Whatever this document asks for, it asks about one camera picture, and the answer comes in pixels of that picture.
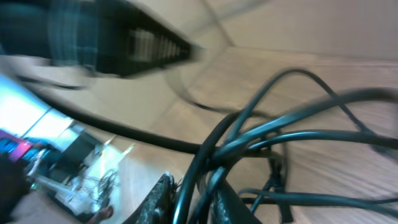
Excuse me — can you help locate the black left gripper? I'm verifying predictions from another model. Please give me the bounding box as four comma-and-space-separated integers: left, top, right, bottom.
1, 0, 195, 78

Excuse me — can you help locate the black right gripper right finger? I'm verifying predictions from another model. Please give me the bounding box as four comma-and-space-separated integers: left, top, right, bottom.
211, 180, 261, 224

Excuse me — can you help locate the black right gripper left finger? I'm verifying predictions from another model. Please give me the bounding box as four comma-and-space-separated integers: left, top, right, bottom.
123, 173, 178, 224

